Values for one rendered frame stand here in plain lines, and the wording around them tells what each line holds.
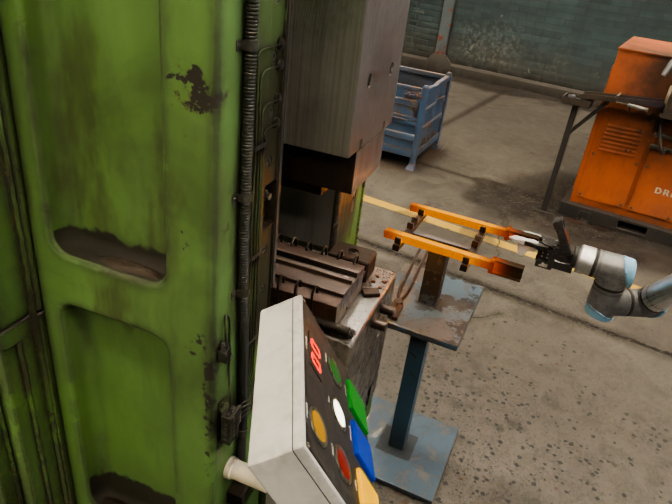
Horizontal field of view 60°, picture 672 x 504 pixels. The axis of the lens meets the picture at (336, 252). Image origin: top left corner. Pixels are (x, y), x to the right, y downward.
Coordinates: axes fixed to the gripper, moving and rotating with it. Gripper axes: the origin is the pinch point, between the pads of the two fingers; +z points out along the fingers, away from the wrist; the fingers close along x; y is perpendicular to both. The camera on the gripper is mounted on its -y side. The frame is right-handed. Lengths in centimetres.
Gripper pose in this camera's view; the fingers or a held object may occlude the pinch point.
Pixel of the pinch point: (514, 233)
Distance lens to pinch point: 196.2
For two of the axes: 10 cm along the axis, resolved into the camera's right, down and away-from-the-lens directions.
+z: -9.0, -2.9, 3.2
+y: -1.0, 8.7, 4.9
